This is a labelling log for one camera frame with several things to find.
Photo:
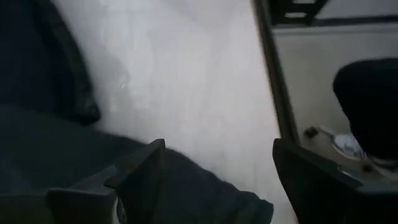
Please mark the white table mat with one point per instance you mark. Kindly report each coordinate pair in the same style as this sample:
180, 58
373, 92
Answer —
186, 77

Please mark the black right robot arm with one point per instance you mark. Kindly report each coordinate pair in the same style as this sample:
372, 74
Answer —
370, 102

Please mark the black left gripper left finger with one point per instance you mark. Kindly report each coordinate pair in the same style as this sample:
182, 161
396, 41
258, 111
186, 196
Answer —
136, 186

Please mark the black aluminium frame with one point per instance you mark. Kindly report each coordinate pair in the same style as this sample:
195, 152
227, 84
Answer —
273, 77

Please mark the dark blue jeans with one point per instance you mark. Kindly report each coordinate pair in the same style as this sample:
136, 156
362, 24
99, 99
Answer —
31, 62

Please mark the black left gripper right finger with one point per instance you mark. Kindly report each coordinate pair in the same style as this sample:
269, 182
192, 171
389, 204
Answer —
311, 193

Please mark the dark grey garment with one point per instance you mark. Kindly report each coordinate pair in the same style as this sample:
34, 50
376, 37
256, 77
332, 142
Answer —
186, 193

